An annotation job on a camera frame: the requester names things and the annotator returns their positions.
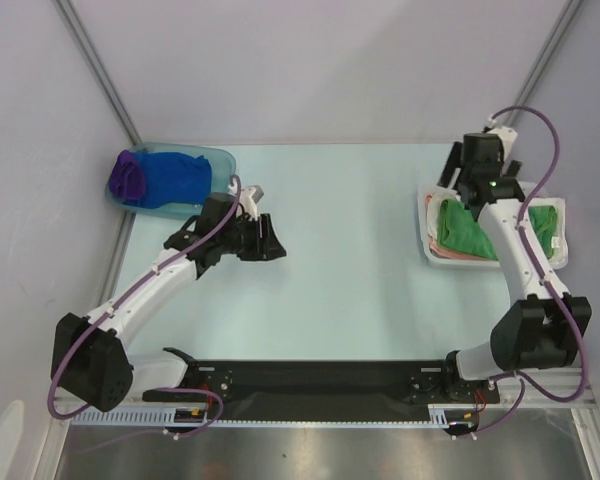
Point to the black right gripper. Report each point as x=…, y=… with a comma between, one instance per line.
x=450, y=167

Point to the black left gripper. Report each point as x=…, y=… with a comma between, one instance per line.
x=271, y=251

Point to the green microfibre towel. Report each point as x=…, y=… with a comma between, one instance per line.
x=458, y=231

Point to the blue towel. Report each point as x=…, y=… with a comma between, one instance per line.
x=173, y=177

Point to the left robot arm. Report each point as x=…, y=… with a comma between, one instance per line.
x=90, y=359

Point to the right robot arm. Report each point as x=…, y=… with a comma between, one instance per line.
x=544, y=325

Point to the white plastic basket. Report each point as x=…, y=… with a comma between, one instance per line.
x=429, y=199

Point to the pink towel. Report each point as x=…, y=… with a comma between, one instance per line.
x=452, y=254

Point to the white towel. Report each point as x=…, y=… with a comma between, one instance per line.
x=452, y=238

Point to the purple towel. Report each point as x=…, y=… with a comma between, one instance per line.
x=127, y=181

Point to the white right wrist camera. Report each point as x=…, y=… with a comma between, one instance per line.
x=506, y=134

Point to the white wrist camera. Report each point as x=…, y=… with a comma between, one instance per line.
x=249, y=198
x=506, y=134

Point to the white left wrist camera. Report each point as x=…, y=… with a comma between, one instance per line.
x=249, y=198

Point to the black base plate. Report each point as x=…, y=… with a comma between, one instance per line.
x=328, y=391

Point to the aluminium frame rail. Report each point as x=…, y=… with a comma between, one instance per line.
x=544, y=388

